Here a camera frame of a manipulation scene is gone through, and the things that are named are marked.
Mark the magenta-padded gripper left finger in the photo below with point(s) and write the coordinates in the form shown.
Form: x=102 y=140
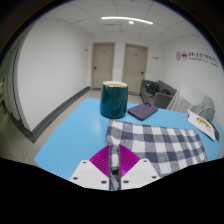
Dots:
x=90 y=173

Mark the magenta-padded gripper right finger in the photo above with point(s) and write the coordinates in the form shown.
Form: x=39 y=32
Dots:
x=138 y=173

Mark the grey white checked towel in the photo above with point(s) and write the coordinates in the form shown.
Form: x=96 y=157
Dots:
x=160 y=143

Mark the purple smartphone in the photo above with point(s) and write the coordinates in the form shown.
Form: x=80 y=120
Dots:
x=142 y=111

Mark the dark teal mug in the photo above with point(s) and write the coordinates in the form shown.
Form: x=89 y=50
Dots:
x=113 y=100

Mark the white rainbow-print mouse pad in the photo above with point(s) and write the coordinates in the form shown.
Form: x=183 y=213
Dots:
x=201 y=125

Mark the grey sofa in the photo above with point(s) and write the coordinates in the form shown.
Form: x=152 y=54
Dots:
x=163 y=96

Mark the black bag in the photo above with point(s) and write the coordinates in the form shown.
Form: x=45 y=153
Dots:
x=152 y=88

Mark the white cloth-covered furniture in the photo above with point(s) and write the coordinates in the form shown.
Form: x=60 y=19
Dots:
x=193 y=100

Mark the beige door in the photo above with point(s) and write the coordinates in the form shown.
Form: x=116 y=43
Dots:
x=102 y=65
x=134 y=68

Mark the small round ceiling light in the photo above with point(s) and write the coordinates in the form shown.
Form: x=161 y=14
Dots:
x=131 y=22

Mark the long ceiling light strip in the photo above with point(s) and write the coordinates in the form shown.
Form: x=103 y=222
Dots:
x=126 y=19

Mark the purple wall sign lettering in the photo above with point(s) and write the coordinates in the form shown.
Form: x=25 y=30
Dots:
x=196 y=57

